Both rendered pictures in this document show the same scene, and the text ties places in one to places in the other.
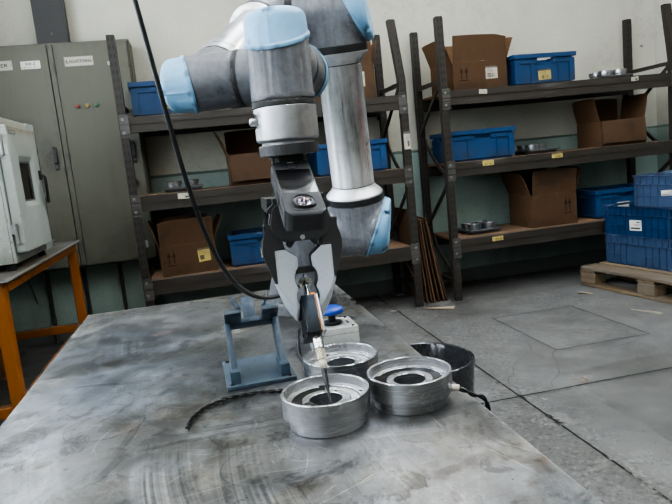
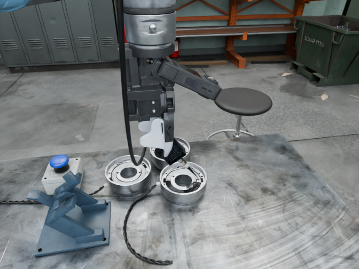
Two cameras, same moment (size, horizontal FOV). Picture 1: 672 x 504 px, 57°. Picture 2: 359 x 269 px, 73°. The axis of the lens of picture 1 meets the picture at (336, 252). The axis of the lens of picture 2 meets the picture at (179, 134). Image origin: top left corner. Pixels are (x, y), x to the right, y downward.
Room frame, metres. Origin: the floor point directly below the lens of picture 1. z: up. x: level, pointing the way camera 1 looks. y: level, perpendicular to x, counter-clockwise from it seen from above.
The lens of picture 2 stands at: (0.70, 0.43, 1.22)
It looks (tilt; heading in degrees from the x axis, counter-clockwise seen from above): 34 degrees down; 272
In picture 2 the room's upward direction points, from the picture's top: straight up
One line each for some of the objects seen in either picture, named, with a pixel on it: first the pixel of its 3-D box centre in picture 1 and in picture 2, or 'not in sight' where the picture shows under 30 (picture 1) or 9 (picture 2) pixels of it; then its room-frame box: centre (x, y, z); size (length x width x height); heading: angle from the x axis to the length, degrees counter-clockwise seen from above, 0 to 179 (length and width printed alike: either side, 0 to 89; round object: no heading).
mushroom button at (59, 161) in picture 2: (332, 320); (61, 166); (0.98, 0.02, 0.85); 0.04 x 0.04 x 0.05
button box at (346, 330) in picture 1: (333, 334); (61, 175); (0.99, 0.02, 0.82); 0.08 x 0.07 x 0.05; 11
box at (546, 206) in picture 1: (540, 196); not in sight; (4.84, -1.63, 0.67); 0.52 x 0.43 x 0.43; 101
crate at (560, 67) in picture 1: (531, 72); not in sight; (4.84, -1.61, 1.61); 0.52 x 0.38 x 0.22; 104
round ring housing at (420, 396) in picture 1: (409, 385); (170, 153); (0.74, -0.08, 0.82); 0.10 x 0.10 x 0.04
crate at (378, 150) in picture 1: (346, 158); not in sight; (4.54, -0.14, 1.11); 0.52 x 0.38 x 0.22; 101
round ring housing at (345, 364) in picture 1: (341, 367); (129, 175); (0.83, 0.01, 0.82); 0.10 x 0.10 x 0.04
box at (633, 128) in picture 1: (609, 121); not in sight; (4.95, -2.25, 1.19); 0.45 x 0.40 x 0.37; 96
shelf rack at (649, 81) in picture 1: (547, 152); not in sight; (4.86, -1.71, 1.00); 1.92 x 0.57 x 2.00; 101
